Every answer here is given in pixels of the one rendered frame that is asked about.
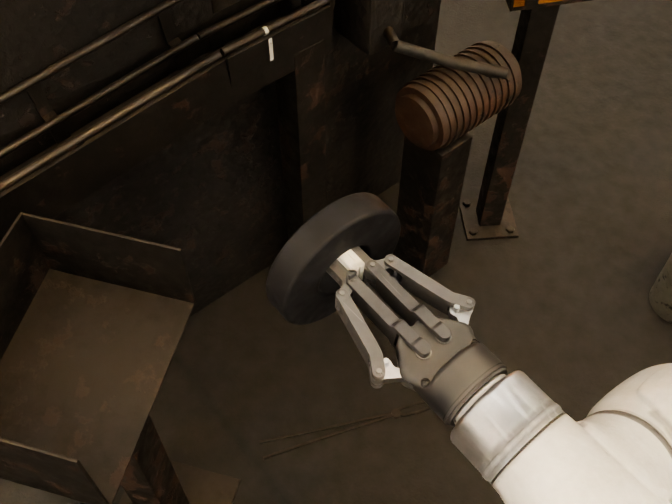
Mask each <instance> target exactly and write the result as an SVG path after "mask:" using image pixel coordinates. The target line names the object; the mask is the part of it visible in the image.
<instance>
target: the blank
mask: <svg viewBox="0 0 672 504"><path fill-rule="evenodd" d="M400 232H401V224H400V220H399V217H398V216H397V214H396V213H395V212H394V211H393V210H392V209H391V208H390V207H389V206H388V205H386V204H385V203H384V202H383V201H382V200H381V199H380V198H379V197H378V196H376V195H374V194H371V193H367V192H360V193H354V194H350V195H347V196H345V197H342V198H340V199H338V200H336V201H334V202H332V203H330V204H329V205H327V206H326V207H324V208H323V209H321V210H320V211H318V212H317V213H316V214H314V215H313V216H312V217H311V218H309V219H308V220H307V221H306V222H305V223H304V224H303V225H302V226H301V227H300V228H299V229H298V230H297V231H296V232H295V233H294V234H293V235H292V236H291V237H290V238H289V240H288V241H287V242H286V243H285V245H284V246H283V247H282V249H281V250H280V252H279V253H278V255H277V256H276V258H275V260H274V262H273V263H272V266H271V268H270V270H269V273H268V276H267V280H266V294H267V297H268V300H269V301H270V302H271V304H272V305H273V306H274V307H275V308H276V309H277V310H278V311H279V313H280V314H281V315H282V316H283V317H284V318H285V319H286V320H287V321H288V322H290V323H292V324H296V325H305V324H310V323H314V322H316V321H319V320H321V319H323V318H326V317H327V316H329V315H331V314H333V313H335V312H336V311H337V310H336V308H335V298H336V291H337V290H338V289H340V288H341V287H340V285H339V284H338V283H337V282H336V281H335V280H334V279H333V278H332V277H331V276H330V275H329V274H328V273H327V272H326V270H327V269H328V268H329V267H330V265H331V264H332V263H333V262H334V261H335V260H336V259H337V258H339V257H340V256H341V255H342V254H344V253H345V252H347V251H348V250H350V249H352V248H354V247H357V246H359V247H360V248H361V249H362V250H363V251H364V252H365V253H366V254H367V255H368V256H369V257H370V258H371V259H373V260H380V259H384V258H385V256H387V255H389V254H392V253H393V251H394V249H395V247H396V245H397V243H398V240H399V236H400Z"/></svg>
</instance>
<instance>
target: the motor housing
mask: <svg viewBox="0 0 672 504"><path fill-rule="evenodd" d="M454 57H458V58H463V59H468V60H473V61H478V62H483V63H488V64H493V65H498V66H503V67H508V68H509V69H510V70H511V76H510V77H509V78H508V79H500V78H492V77H486V76H485V75H481V74H476V73H471V72H466V71H461V70H456V69H451V68H448V67H445V66H441V65H437V66H435V67H433V68H432V69H430V70H428V71H427V72H425V73H423V74H422V75H420V76H419V77H417V78H415V79H413V80H412V81H410V82H408V83H406V84H405V85H404V86H403V88H402V89H401V90H400V91H399V92H398V93H397V96H396V101H395V115H396V119H397V122H398V124H399V127H400V129H401V130H402V132H403V133H404V145H403V156H402V166H401V176H400V186H399V196H398V206H397V216H398V217H399V220H400V224H401V232H400V236H399V240H398V243H397V245H396V247H395V249H394V251H393V255H394V256H396V257H398V258H399V259H401V260H402V261H404V262H406V263H407V264H409V265H410V266H412V267H414V268H415V269H417V270H418V271H420V272H422V273H423V274H425V275H426V276H428V277H430V276H431V275H433V274H434V273H435V272H437V271H438V270H440V269H441V268H442V267H444V266H445V265H447V263H448V259H449V254H450V249H451V244H452V239H453V234H454V228H455V223H456V218H457V213H458V208H459V203H460V198H461V193H462V188H463V183H464V178H465V173H466V168H467V163H468V158H469V153H470V148H471V142H472V136H471V135H470V134H469V133H467V132H469V131H470V130H472V129H473V128H475V127H477V126H478V125H480V124H481V123H483V122H484V121H486V120H487V119H489V118H491V117H492V116H493V115H495V114H497V113H498V112H500V111H501V110H503V109H505V108H506V107H508V106H509V105H511V104H512V103H513V102H514V100H515V99H516V98H517V97H518V96H519V94H520V92H521V88H522V75H521V69H520V66H519V64H518V61H517V60H516V58H515V56H514V55H513V54H512V53H511V52H510V51H509V50H508V49H507V48H506V47H504V46H503V45H501V44H500V43H498V42H495V41H491V40H486V41H482V42H476V43H475V44H473V45H471V46H470V47H468V48H466V49H464V50H463V51H461V52H459V53H458V54H456V55H454Z"/></svg>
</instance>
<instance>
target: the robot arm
mask: <svg viewBox="0 0 672 504"><path fill-rule="evenodd" d="M326 272H327V273H328V274H329V275H330V276H331V277H332V278H333V279H334V280H335V281H336V282H337V283H338V284H339V285H340V287H341V288H340V289H338V290H337V291H336V298H335V308H336V310H337V312H338V314H339V315H340V317H341V319H342V321H343V323H344V324H345V326H346V328H347V330H348V332H349V333H350V335H351V337H352V339H353V341H354V342H355V344H356V346H357V348H358V350H359V351H360V353H361V355H362V357H363V359H364V360H365V362H366V364H367V366H368V370H369V377H370V383H371V386H372V387H373V388H376V389H378V388H381V387H382V386H383V383H393V382H401V383H402V385H403V386H405V387H407V388H409V389H412V390H414V391H415V392H417V393H418V394H419V395H420V397H421V398H422V399H423V400H424V401H425V403H426V404H427V405H428V406H429V407H430V408H431V409H432V410H433V411H434V412H435V413H436V414H437V415H438V416H439V417H440V419H441V420H442V421H443V422H444V423H445V424H446V425H450V426H454V425H455V427H454V428H453V430H452V432H451V435H450V439H451V441H452V443H453V444H454V445H455V446H456V447H457V448H458V449H459V450H460V452H461V453H462V454H463V455H464V456H465V457H466V458H467V459H468V460H469V461H470V462H471V463H472V464H473V466H474V467H475V468H476V469H477V470H478V471H479V472H480V473H481V474H482V477H483V478H484V479H485V480H486V481H488V482H489V483H490V484H492V486H493V488H494V489H495V490H496V491H497V493H498V494H499V495H500V497H501V498H502V500H503V501H504V503H505V504H672V363H666V364H660V365H656V366H652V367H649V368H646V369H644V370H642V371H640V372H638V373H636V374H634V375H633V376H631V377H629V378H628V379H626V380H625V381H623V382H622V383H620V384H619V385H618V386H616V387H615V388H614V389H613V390H611V391H610V392H609V393H608V394H606V395H605V396H604V397H603V398H602V399H601V400H600V401H599V402H598V403H597V404H596V405H595V406H594V407H593V408H592V409H591V410H590V412H589V413H588V415H587V417H586V418H585V419H583V420H581V421H578V422H576V421H574V420H573V419H572V418H571V417H570V416H569V415H567V414H566V413H565V412H564V411H563V410H562V408H561V407H560V406H559V405H558V404H557V403H555V402H554V401H553V400H552V399H550V398H549V397H548V396H547V395H546V394H545V393H544V392H543V391H542V390H541V389H540V388H539V387H538V386H537V385H536V384H535V383H534V382H533V381H532V380H531V379H530V378H529V377H528V376H527V375H526V374H525V373H524V372H522V371H513V372H512V373H510V374H508V375H506V374H507V370H506V368H507V367H506V366H505V365H504V364H503V363H502V362H501V361H500V360H499V359H498V358H497V357H496V356H495V355H494V354H493V353H492V352H491V351H490V350H489V349H488V348H487V347H486V346H485V345H484V344H482V343H480V342H479V341H478V340H477V339H476V338H475V336H474V333H473V330H472V328H471V327H470V326H469V325H468V324H469V319H470V317H471V314H472V311H473V309H474V306H475V300H474V299H473V298H471V297H469V296H465V295H461V294H458V293H454V292H452V291H450V290H449V289H447V288H445V287H444V286H442V285H441V284H439V283H437V282H436V281H434V280H433V279H431V278H430V277H428V276H426V275H425V274H423V273H422V272H420V271H418V270H417V269H415V268H414V267H412V266H410V265H409V264H407V263H406V262H404V261H402V260H401V259H399V258H398V257H396V256H394V255H392V254H389V255H387V256H385V258H384V259H380V260H373V259H371V258H370V257H369V256H368V255H367V254H366V253H365V252H364V251H363V250H362V249H361V248H360V247H359V246H357V247H354V248H352V249H350V250H348V251H347V252H345V253H344V254H342V255H341V256H340V257H339V258H337V259H336V260H335V261H334V262H333V263H332V264H331V265H330V267H329V268H328V269H327V270H326ZM363 275H364V276H365V279H364V282H363V281H362V280H363ZM367 283H369V284H370V285H371V286H372V287H373V288H374V289H375V290H376V291H377V292H378V293H379V295H380V296H381V297H382V298H383V299H384V300H385V301H386V302H387V303H388V304H389V305H390V306H391V307H392V308H393V309H394V310H395V311H396V312H397V313H398V314H399V315H400V316H401V317H402V318H403V319H404V320H405V321H406V322H407V323H406V322H405V321H404V320H402V319H399V318H398V317H397V316H396V315H395V314H394V313H393V312H392V311H391V310H390V309H389V308H388V307H387V306H386V305H385V304H384V303H383V302H382V301H381V300H380V299H379V298H378V297H377V296H376V295H375V294H374V293H373V292H372V291H371V290H370V289H369V288H368V287H367V285H366V284H367ZM406 290H407V291H409V292H410V293H412V294H413V295H415V296H416V297H418V298H420V299H421V300H423V301H424V302H426V303H427V304H429V305H431V306H432V307H434V308H435V309H437V310H438V311H440V312H442V313H444V314H446V315H448V316H449V318H450V319H447V318H443V317H438V316H434V315H433V314H432V313H431V312H430V311H429V310H428V309H427V308H426V307H425V306H424V305H423V304H419V303H418V302H417V301H416V300H415V299H414V298H413V297H412V296H411V295H410V294H409V293H408V292H407V291H406ZM357 307H358V308H359V309H360V310H361V311H362V312H363V313H364V314H365V315H366V316H367V317H368V318H369V319H370V320H371V321H372V322H373V323H374V325H375V326H376V327H377V328H378V329H379V330H380V331H381V332H382V333H383V334H384V335H385V336H386V337H387V338H388V340H389V342H390V344H391V345H392V346H393V347H394V348H395V349H396V358H397V367H398V368H397V367H395V366H393V364H392V362H391V361H390V360H389V359H388V358H383V354H382V351H381V349H380V347H379V345H378V343H377V341H376V340H375V338H374V336H373V334H372V333H371V331H370V329H369V327H368V326H367V324H366V322H365V320H364V319H363V317H362V315H361V313H360V312H359V310H358V308H357Z"/></svg>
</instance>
